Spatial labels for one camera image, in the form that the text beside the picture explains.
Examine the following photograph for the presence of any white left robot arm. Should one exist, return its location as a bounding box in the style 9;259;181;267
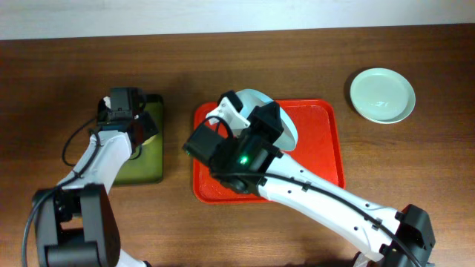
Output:
27;88;158;266

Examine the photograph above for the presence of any light blue plate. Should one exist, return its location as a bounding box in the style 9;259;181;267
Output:
236;89;298;151

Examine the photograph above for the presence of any cream white plate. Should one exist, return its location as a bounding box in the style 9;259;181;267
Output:
367;109;413;124

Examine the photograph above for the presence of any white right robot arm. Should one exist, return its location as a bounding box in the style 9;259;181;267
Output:
183;89;436;266

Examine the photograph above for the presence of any yellow green scrub sponge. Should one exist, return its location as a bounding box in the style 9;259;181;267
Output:
142;135;157;145

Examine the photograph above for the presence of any black tray with soapy water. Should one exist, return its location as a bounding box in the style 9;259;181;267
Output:
93;94;163;187

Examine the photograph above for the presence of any red plastic tray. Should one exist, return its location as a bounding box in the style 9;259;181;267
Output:
192;99;345;204

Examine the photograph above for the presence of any mint green plate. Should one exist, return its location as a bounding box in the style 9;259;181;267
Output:
350;67;416;120

